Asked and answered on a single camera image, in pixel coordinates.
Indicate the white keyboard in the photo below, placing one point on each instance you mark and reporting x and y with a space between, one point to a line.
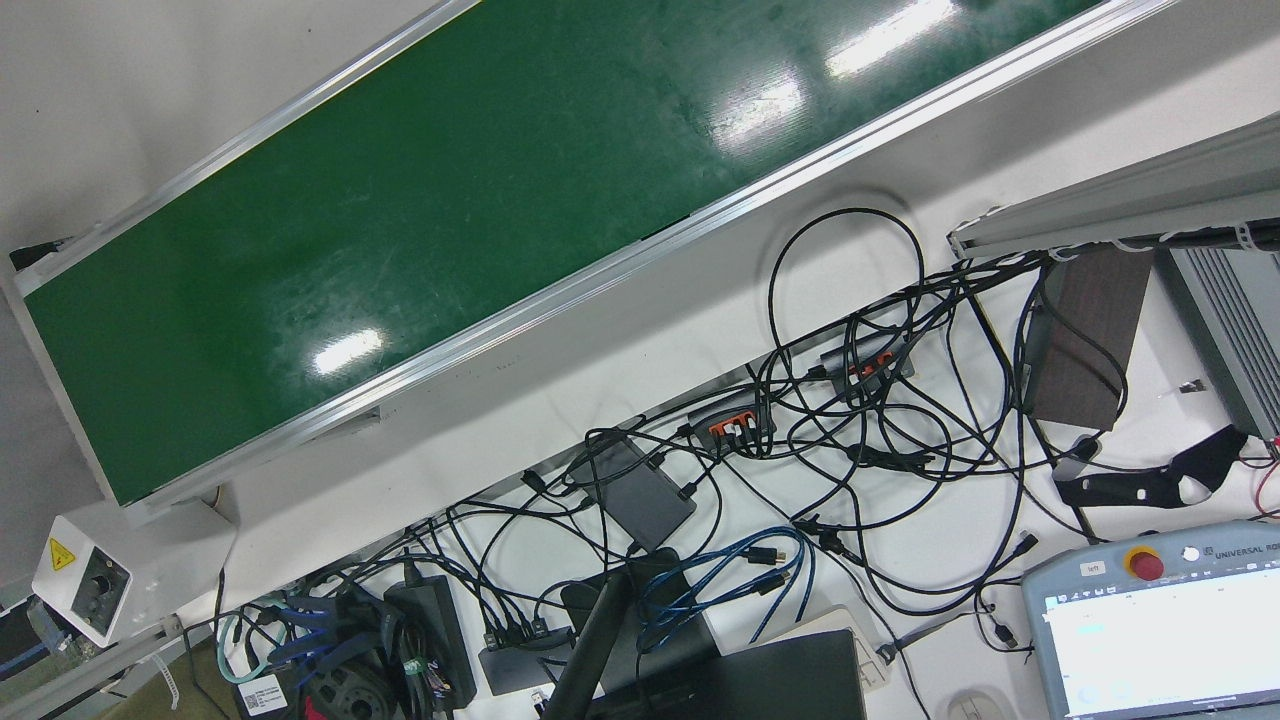
860 650

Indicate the white conveyor control box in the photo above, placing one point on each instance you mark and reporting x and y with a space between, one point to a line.
150 560

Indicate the white QR code label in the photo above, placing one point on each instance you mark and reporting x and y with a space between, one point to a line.
263 695

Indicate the black flat bracket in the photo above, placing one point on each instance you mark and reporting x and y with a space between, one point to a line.
1140 490

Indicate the black orange USB hub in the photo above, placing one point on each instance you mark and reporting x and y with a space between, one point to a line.
730 422
865 362

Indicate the aluminium profile beam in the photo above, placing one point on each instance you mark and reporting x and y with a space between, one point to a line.
1120 205

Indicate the black power adapter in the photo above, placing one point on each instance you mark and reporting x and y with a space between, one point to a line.
430 640

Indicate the grey ribbed metal device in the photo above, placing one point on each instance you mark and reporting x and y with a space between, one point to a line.
1235 330

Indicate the aluminium frame rail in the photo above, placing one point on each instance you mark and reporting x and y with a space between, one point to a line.
80 680

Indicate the grey teach pendant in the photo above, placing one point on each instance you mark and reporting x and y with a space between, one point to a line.
1150 640

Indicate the brown wooden block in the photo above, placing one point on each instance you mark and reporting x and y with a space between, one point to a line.
1090 340

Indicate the white zip tie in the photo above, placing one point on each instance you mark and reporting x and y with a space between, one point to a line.
168 685

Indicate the green conveyor belt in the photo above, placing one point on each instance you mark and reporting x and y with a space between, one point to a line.
450 200

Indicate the black metal flange disc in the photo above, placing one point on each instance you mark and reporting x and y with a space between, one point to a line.
350 695

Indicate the white mouse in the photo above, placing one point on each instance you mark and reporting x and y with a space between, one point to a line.
975 706

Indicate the grey flat box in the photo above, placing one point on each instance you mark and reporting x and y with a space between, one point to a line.
640 495

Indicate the black monitor stand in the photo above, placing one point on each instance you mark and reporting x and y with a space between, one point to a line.
595 640

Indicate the black port hub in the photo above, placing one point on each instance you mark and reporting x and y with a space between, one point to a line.
520 665

